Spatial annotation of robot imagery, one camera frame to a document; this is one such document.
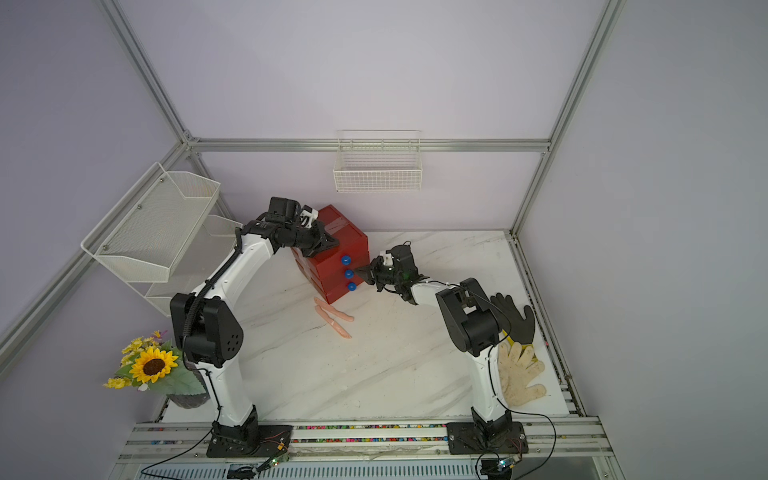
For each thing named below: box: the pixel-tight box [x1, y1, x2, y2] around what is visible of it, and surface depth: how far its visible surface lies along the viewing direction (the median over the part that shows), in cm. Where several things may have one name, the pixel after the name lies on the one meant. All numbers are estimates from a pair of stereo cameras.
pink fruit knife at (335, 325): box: [315, 305, 352, 339], surface depth 97 cm
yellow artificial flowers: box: [102, 330, 207, 395], surface depth 62 cm
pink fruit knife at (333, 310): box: [314, 297, 355, 322], surface depth 100 cm
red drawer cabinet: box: [291, 204, 370, 304], surface depth 93 cm
